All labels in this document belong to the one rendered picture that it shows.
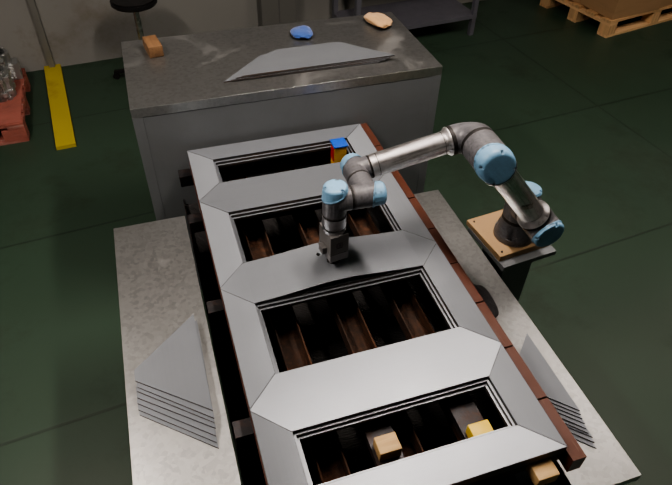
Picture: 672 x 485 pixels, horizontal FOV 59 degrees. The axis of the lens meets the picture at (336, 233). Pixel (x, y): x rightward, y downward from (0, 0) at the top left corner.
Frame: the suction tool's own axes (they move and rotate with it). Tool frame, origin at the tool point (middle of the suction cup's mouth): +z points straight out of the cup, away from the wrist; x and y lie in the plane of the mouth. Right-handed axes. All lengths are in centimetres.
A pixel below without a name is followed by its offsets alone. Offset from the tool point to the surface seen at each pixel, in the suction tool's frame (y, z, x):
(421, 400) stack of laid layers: 55, 3, 0
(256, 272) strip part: -6.8, 0.6, -24.1
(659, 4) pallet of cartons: -228, 67, 435
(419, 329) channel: 24.5, 17.8, 20.2
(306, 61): -93, -21, 32
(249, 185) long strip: -51, 1, -11
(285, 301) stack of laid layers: 7.0, 2.4, -19.8
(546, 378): 59, 14, 43
